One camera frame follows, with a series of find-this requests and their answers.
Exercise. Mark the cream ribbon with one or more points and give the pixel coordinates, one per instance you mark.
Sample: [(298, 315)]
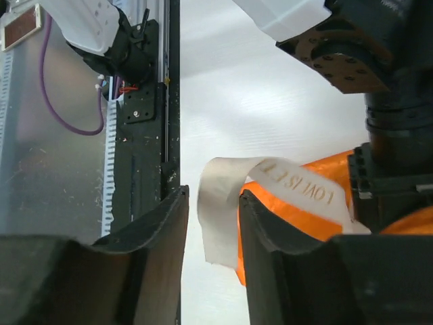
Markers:
[(218, 204)]

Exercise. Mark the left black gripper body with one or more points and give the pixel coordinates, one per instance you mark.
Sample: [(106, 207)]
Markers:
[(391, 174)]

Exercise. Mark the white slotted cable duct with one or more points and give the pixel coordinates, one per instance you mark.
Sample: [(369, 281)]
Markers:
[(107, 182)]

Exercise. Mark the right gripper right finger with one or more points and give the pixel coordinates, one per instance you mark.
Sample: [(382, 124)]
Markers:
[(292, 278)]

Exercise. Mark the orange wrapping paper sheet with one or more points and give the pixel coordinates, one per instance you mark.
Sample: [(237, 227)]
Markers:
[(311, 198)]

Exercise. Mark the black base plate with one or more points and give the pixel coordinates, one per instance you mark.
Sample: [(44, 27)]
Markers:
[(147, 140)]

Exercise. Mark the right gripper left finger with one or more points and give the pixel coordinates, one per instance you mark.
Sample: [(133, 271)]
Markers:
[(131, 276)]

